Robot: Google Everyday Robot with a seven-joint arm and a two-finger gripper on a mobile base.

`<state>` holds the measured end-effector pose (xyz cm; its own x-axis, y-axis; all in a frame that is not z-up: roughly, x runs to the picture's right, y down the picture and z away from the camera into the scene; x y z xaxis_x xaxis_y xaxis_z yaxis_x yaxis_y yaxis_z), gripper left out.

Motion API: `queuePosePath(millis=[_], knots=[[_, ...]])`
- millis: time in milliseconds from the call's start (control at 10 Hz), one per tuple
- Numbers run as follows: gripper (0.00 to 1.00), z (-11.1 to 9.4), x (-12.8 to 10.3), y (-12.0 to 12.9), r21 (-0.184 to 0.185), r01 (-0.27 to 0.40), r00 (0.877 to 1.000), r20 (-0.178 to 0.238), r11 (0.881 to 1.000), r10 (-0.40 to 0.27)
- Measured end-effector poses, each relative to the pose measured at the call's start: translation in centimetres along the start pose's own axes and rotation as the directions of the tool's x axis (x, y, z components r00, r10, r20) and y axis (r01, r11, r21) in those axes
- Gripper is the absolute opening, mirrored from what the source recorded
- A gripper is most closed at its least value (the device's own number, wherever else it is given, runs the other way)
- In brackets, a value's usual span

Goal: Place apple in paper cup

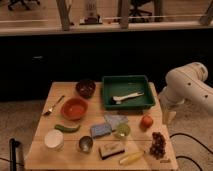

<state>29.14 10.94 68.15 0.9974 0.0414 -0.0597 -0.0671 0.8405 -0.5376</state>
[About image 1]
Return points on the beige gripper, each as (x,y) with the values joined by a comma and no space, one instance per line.
(168,115)

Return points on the red apple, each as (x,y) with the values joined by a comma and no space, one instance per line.
(146,122)

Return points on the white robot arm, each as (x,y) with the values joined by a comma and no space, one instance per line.
(186,83)

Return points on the small metal cup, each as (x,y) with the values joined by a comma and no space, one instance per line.
(85,144)

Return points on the white paper cup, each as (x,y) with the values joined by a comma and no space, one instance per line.
(54,139)

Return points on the purple grape bunch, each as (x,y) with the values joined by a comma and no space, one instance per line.
(157,148)

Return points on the green plastic tray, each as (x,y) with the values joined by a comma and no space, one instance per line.
(125,85)

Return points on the grey cloth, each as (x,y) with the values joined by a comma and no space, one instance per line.
(115,120)

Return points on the brown block eraser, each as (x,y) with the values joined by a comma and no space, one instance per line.
(111,149)

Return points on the dark brown bowl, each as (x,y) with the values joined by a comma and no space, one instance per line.
(86,88)

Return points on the orange bowl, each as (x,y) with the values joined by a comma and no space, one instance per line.
(74,109)

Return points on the black office chair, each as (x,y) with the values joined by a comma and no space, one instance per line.
(136,10)

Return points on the green cucumber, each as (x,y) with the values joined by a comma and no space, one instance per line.
(65,129)

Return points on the wooden table leg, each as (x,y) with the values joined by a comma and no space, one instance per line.
(64,15)

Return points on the white handled brush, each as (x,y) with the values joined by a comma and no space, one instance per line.
(120,99)

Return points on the black stand post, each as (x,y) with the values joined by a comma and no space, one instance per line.
(15,155)

